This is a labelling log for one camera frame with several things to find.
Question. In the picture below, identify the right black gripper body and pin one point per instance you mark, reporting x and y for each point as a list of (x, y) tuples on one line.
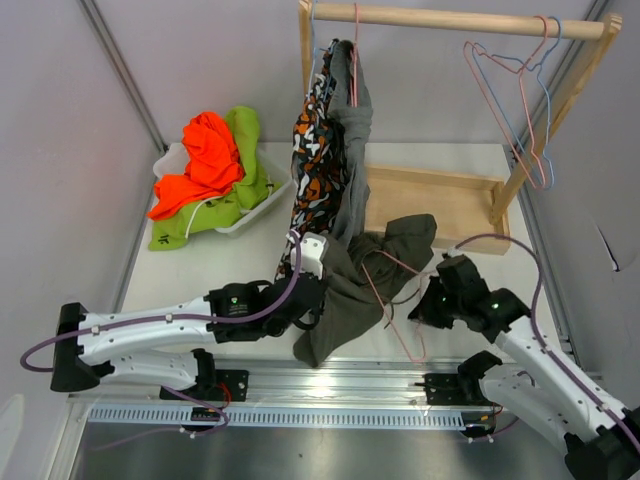
[(440, 307)]

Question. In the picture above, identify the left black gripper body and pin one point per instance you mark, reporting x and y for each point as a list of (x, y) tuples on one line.
[(277, 330)]

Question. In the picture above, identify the dark olive shorts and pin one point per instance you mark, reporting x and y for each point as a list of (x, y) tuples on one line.
[(362, 278)]

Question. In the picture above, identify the lime green shorts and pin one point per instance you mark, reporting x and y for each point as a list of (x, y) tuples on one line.
[(245, 127)]

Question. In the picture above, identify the orange shorts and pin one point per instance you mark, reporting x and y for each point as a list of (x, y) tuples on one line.
[(212, 169)]

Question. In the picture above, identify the light grey shorts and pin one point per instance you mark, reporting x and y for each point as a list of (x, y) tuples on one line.
[(351, 107)]

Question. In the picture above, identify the blue wire hanger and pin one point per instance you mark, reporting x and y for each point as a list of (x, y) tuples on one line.
[(547, 100)]

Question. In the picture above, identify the pink hanger of orange shorts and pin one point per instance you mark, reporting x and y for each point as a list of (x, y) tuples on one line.
[(473, 52)]

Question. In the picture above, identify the pink hanger of grey shorts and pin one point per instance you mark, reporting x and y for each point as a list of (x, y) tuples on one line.
[(355, 59)]

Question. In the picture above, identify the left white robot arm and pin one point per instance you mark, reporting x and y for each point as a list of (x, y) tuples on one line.
[(165, 346)]

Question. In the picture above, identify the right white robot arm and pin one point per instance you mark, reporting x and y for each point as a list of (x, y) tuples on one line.
[(597, 435)]

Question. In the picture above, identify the camouflage patterned shorts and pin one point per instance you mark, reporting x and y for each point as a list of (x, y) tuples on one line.
[(317, 167)]

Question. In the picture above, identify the blue hanger of camouflage shorts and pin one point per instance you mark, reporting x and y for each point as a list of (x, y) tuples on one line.
[(314, 47)]

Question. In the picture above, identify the wooden clothes rack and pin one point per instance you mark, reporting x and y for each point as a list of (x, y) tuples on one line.
[(469, 207)]

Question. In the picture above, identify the white plastic basket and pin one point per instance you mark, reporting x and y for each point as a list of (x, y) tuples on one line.
[(230, 215)]

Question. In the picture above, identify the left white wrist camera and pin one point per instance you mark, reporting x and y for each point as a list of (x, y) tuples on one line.
[(308, 251)]

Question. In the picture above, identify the aluminium mounting rail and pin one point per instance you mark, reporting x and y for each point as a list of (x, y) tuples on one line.
[(341, 384)]

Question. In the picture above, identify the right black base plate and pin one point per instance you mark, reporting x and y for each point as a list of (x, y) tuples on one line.
[(449, 389)]

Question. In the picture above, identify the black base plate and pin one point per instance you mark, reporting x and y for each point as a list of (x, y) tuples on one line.
[(449, 389), (225, 386)]

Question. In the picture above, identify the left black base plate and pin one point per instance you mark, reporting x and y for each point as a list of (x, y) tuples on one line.
[(225, 386)]

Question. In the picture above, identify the slotted white cable duct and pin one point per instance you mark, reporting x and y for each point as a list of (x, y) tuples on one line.
[(412, 419)]

